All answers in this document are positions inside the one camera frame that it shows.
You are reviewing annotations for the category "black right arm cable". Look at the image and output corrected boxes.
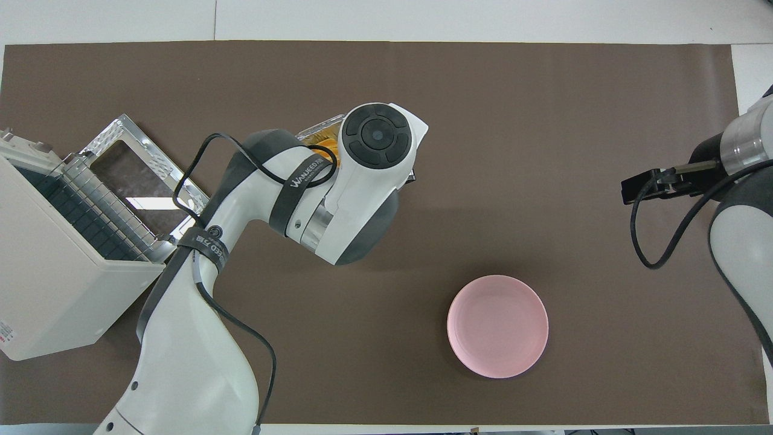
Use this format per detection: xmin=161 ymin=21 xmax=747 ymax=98
xmin=630 ymin=158 xmax=773 ymax=270

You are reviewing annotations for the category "metal oven wire rack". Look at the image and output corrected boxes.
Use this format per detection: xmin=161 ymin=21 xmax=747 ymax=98
xmin=15 ymin=154 xmax=162 ymax=263

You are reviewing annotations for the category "pink round plate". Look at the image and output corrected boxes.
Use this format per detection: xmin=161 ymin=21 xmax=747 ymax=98
xmin=447 ymin=275 xmax=550 ymax=379

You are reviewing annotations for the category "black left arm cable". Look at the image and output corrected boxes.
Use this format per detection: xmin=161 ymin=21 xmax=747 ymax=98
xmin=173 ymin=132 xmax=339 ymax=435

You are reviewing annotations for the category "white toaster oven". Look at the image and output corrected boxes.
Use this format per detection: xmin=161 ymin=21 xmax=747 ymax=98
xmin=0 ymin=127 xmax=167 ymax=361

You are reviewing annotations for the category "glass oven door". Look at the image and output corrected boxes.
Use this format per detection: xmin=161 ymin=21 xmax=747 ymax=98
xmin=80 ymin=114 xmax=219 ymax=250

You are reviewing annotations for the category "brown table mat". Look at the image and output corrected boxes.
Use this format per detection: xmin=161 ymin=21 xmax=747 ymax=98
xmin=0 ymin=41 xmax=769 ymax=426

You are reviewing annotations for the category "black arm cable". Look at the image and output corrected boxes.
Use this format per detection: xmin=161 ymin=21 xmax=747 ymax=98
xmin=173 ymin=132 xmax=339 ymax=435
xmin=630 ymin=158 xmax=773 ymax=270

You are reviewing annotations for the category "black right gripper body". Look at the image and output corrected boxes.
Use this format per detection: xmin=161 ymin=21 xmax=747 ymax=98
xmin=688 ymin=133 xmax=730 ymax=195

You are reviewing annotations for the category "yellow sliced bread loaf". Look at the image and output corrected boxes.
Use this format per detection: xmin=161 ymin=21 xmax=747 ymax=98
xmin=307 ymin=137 xmax=342 ymax=169

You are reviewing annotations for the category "black velcro strap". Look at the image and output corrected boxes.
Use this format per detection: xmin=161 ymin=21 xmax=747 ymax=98
xmin=269 ymin=154 xmax=336 ymax=237
xmin=178 ymin=225 xmax=231 ymax=272

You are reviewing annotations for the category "aluminium foil tray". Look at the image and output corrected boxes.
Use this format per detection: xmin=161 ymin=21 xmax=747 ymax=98
xmin=296 ymin=114 xmax=346 ymax=152

